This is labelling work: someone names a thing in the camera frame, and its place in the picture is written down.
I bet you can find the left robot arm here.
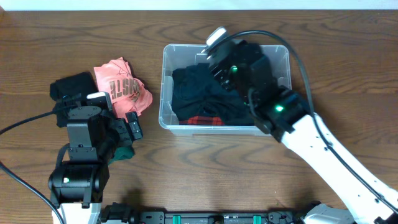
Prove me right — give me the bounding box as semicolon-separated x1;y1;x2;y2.
49;106;142;223

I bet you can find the pink printed t-shirt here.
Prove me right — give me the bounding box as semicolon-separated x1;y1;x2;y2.
93;57;153;119

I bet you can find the black garment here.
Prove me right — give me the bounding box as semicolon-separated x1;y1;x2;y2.
49;72;98;128
172;63;254;126

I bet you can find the red navy plaid shirt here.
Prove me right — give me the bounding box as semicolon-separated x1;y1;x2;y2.
179;116;224;126

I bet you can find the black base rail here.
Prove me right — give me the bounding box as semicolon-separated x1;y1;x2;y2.
101;202;355;224

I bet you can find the dark green garment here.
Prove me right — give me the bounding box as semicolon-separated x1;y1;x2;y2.
108;146;135;165

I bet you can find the clear plastic storage bin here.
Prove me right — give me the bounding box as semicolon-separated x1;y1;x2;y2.
159;44;292;136

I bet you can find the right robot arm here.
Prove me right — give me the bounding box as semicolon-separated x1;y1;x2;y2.
206;37;397;223

